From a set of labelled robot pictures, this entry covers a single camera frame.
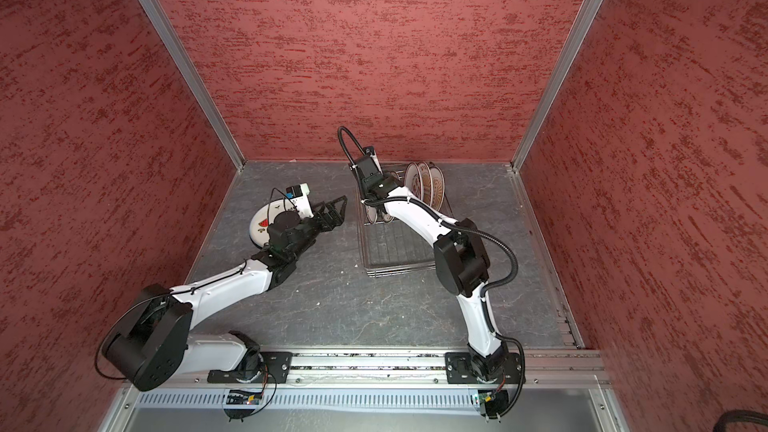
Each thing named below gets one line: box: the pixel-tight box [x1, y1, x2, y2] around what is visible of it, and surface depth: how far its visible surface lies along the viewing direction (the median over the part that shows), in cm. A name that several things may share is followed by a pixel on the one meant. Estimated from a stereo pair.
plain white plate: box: [249, 198, 299, 248], surface depth 101 cm
